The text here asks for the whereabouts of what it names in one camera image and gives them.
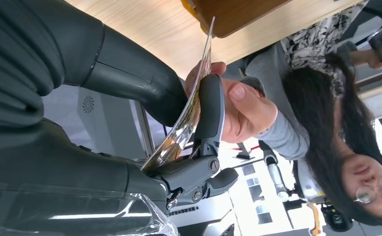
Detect yellow tape strip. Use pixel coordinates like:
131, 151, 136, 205
180, 0, 211, 33

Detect person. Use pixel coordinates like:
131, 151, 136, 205
222, 0, 382, 227

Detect light wood desk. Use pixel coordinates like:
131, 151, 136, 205
64, 0, 371, 81

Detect person's eyeglasses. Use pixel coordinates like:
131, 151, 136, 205
354, 176, 382, 204

